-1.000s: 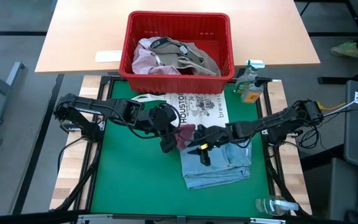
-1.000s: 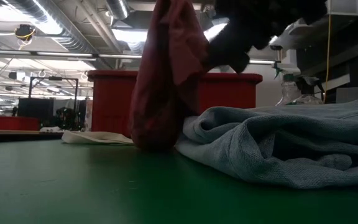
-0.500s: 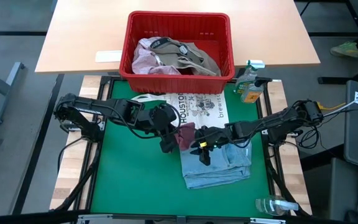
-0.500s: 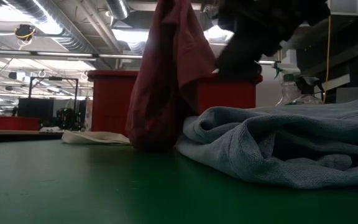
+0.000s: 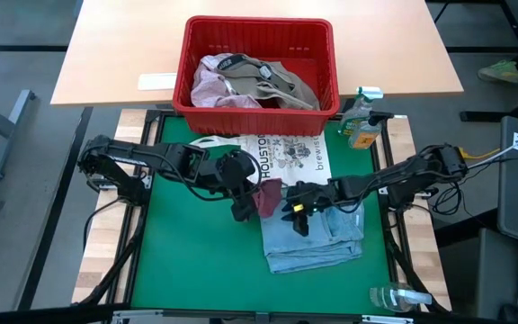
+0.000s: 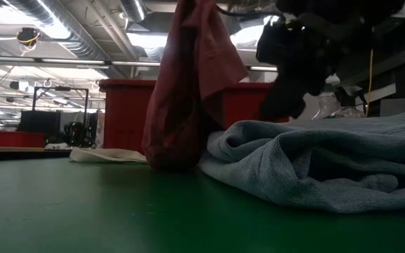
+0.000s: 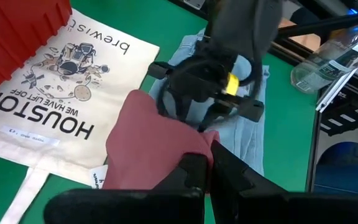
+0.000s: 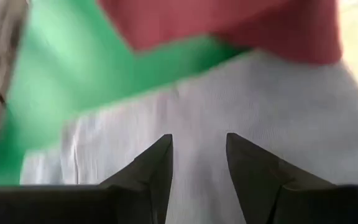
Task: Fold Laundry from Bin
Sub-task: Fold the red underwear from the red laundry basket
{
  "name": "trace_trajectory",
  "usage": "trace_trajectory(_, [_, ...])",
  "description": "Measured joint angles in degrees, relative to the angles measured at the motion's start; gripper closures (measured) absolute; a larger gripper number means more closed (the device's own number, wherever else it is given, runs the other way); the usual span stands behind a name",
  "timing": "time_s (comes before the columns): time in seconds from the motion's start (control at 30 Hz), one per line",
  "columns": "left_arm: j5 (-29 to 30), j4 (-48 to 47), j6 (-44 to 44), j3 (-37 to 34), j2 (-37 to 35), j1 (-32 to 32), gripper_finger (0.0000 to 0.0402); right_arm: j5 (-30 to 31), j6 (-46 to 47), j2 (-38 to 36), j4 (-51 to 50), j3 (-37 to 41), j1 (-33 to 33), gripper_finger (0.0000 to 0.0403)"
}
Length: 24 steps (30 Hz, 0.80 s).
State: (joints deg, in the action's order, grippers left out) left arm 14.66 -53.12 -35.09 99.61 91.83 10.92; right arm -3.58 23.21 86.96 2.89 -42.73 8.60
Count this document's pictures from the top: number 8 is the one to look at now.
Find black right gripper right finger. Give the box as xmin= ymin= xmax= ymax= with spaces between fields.
xmin=226 ymin=133 xmax=358 ymax=224

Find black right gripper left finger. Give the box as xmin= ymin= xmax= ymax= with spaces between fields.
xmin=0 ymin=134 xmax=174 ymax=224

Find light blue jeans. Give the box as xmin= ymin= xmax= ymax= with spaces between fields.
xmin=20 ymin=51 xmax=358 ymax=224

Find maroon shirt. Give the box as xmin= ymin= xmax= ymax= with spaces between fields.
xmin=98 ymin=0 xmax=343 ymax=65

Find green table mat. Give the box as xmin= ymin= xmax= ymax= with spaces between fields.
xmin=0 ymin=0 xmax=251 ymax=187

